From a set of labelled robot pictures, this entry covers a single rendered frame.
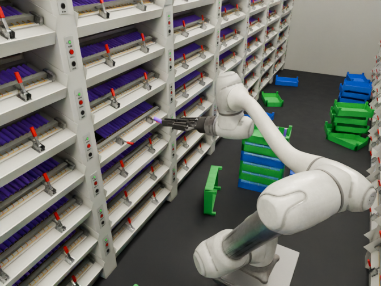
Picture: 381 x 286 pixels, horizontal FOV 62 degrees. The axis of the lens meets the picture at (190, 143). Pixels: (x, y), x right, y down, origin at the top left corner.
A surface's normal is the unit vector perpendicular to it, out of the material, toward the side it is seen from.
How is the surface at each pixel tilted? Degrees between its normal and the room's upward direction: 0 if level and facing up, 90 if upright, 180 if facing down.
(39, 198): 21
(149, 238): 0
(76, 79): 90
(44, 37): 111
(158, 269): 0
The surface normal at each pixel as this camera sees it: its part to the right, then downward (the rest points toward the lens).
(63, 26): 0.89, 0.22
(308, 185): 0.12, -0.66
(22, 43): 0.83, 0.52
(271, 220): -0.86, 0.15
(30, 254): 0.33, -0.73
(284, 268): 0.02, -0.87
